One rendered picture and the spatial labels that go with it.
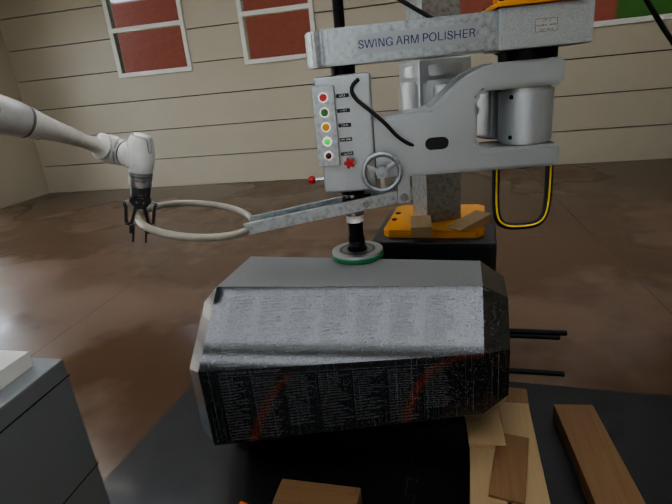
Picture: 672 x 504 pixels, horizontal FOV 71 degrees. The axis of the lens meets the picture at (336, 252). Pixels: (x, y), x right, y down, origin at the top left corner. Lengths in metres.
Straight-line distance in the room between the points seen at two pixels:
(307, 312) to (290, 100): 6.54
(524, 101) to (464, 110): 0.21
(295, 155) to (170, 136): 2.24
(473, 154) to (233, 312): 1.06
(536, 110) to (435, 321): 0.82
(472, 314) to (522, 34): 0.94
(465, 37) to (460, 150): 0.38
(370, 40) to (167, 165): 7.54
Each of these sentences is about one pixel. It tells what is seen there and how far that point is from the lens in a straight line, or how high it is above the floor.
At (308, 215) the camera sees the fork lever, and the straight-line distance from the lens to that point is 1.91.
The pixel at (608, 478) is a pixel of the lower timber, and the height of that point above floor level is 0.09.
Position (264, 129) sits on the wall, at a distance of 8.24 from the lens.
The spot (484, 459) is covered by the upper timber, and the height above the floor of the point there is 0.21.
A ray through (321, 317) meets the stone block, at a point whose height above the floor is 0.72.
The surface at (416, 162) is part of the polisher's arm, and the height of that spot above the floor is 1.19.
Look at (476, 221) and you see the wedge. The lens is 2.38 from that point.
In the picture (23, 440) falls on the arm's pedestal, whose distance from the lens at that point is 1.61.
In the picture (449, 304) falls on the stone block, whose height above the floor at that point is 0.76.
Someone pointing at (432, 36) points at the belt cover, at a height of 1.61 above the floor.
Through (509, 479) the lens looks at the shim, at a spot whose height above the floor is 0.22.
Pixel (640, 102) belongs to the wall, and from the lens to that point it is 8.32.
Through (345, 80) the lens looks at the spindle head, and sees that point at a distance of 1.77.
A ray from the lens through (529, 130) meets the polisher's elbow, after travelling 1.88.
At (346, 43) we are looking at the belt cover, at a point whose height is 1.62.
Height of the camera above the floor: 1.50
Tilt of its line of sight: 20 degrees down
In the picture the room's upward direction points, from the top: 6 degrees counter-clockwise
